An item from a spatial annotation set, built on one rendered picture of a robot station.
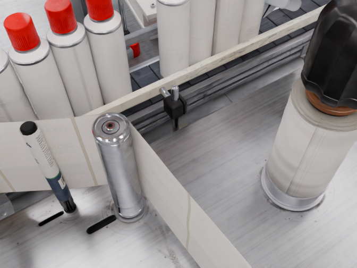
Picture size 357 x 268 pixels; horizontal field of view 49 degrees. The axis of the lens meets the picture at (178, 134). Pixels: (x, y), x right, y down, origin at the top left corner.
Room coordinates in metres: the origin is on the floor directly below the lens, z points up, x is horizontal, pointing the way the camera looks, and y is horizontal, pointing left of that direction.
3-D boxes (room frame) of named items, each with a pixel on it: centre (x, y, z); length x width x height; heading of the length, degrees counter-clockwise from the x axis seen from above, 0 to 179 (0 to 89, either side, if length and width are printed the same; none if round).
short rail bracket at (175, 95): (0.40, 0.00, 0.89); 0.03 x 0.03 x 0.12; 32
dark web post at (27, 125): (0.24, 0.15, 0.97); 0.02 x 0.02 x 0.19
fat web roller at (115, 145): (0.24, 0.07, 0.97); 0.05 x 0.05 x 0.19
